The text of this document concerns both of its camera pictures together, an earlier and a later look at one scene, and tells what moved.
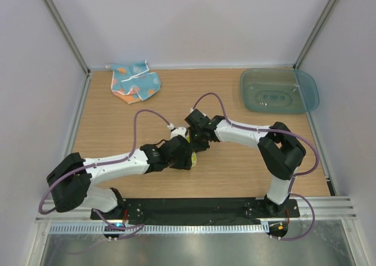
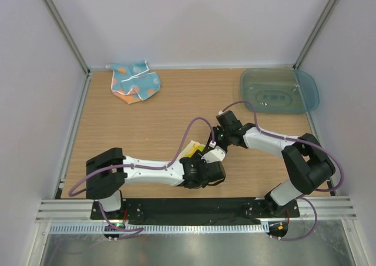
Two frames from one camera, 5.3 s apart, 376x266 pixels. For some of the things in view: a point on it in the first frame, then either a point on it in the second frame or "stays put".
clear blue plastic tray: [278, 90] stays put
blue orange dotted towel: [132, 82] stays put
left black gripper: [185, 161] → [197, 158]
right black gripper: [197, 147] → [216, 130]
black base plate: [136, 209] stays put
